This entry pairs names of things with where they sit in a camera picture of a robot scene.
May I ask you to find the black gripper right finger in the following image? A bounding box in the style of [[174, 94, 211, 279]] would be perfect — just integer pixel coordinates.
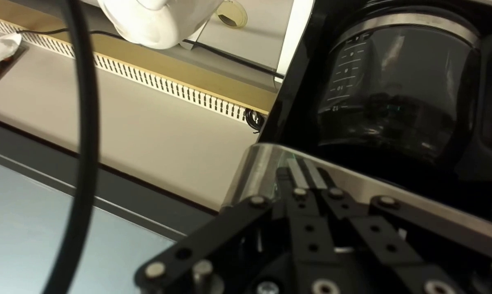
[[305, 159, 492, 294]]

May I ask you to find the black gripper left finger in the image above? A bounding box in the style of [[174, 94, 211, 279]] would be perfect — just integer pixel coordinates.
[[135, 161, 336, 294]]

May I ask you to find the black steel coffee maker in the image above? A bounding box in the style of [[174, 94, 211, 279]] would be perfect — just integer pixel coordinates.
[[220, 0, 492, 246]]

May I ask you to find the glass coffee carafe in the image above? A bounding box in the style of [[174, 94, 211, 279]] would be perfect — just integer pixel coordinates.
[[316, 9, 483, 164]]

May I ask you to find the beige perforated vent cover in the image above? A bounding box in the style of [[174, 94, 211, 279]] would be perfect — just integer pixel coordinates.
[[0, 12, 283, 213]]

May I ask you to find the white plastic jug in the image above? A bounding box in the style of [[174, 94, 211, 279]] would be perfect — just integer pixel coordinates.
[[95, 0, 226, 52]]

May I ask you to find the dark framed window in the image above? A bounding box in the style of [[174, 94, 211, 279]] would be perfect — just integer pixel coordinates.
[[0, 115, 220, 294]]

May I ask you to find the white crumpled tissue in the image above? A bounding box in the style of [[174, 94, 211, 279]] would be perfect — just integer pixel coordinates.
[[0, 30, 25, 65]]

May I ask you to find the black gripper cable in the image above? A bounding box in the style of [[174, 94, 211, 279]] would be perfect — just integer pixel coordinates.
[[41, 0, 103, 294]]

